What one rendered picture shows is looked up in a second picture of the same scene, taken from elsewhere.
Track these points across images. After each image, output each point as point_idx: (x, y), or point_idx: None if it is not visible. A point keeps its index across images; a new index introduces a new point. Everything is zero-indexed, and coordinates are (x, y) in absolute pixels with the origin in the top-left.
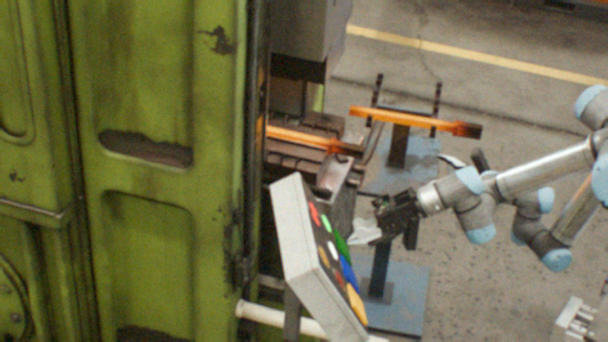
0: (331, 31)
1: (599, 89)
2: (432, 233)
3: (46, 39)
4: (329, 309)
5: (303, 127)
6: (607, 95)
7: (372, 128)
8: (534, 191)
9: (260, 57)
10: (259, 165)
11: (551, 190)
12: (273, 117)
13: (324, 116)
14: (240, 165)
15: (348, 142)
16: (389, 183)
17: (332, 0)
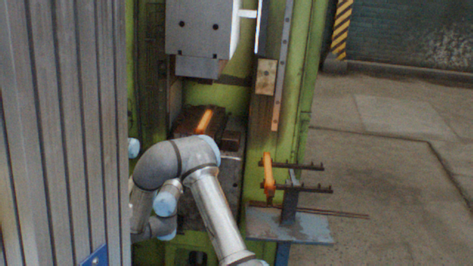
0: (178, 41)
1: (199, 135)
2: None
3: None
4: None
5: (215, 127)
6: (190, 137)
7: (320, 208)
8: (162, 191)
9: (154, 39)
10: (163, 111)
11: (163, 197)
12: (222, 120)
13: (235, 134)
14: (131, 87)
15: (199, 134)
16: (259, 217)
17: (174, 19)
